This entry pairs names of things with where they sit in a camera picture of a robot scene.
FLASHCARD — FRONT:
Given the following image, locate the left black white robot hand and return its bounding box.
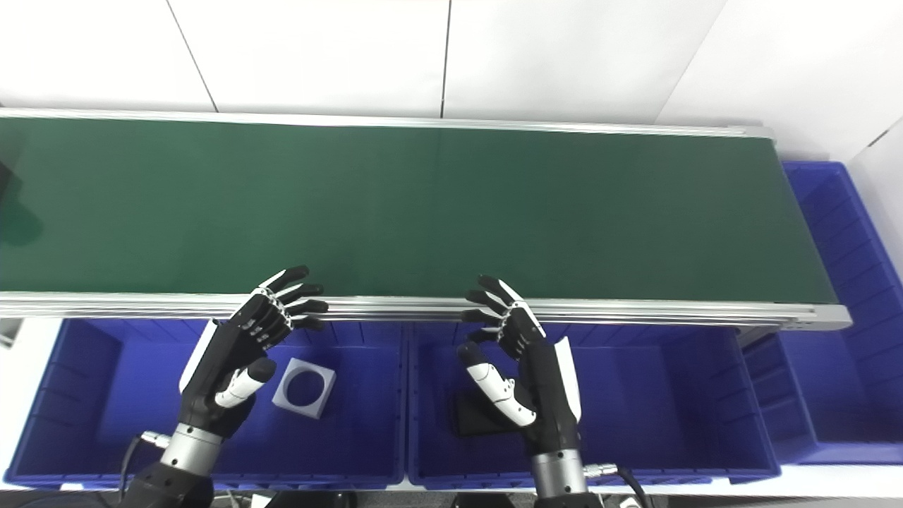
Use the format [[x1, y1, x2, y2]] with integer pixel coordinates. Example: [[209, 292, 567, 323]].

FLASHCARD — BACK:
[[178, 265, 330, 440]]

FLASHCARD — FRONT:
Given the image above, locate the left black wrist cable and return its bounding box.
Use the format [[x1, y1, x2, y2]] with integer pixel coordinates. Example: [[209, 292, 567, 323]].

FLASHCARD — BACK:
[[119, 432, 171, 496]]

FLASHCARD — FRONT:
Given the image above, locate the white square part with hole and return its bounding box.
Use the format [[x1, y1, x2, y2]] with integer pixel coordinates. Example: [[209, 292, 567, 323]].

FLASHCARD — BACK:
[[272, 358, 337, 420]]

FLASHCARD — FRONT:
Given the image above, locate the black robot torso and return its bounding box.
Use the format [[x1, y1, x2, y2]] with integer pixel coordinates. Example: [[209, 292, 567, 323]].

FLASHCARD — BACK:
[[212, 489, 538, 508]]

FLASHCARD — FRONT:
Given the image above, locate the green conveyor belt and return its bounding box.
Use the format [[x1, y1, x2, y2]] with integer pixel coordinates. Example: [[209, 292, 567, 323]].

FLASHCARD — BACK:
[[0, 107, 853, 348], [0, 116, 840, 306]]

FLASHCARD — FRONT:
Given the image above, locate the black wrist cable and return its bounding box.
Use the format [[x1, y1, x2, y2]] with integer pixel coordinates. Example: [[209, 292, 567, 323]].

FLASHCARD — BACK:
[[119, 432, 171, 496], [583, 462, 653, 508]]

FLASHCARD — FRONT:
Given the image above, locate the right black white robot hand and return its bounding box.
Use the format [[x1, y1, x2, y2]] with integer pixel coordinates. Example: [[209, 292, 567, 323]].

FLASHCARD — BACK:
[[456, 274, 583, 452]]

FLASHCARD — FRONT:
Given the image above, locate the long blue plastic bin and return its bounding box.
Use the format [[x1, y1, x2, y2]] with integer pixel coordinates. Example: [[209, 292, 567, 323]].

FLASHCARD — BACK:
[[741, 161, 903, 466]]

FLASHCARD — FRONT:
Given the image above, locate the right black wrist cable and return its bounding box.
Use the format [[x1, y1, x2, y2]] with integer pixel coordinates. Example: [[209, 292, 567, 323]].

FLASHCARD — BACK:
[[583, 462, 653, 508]]

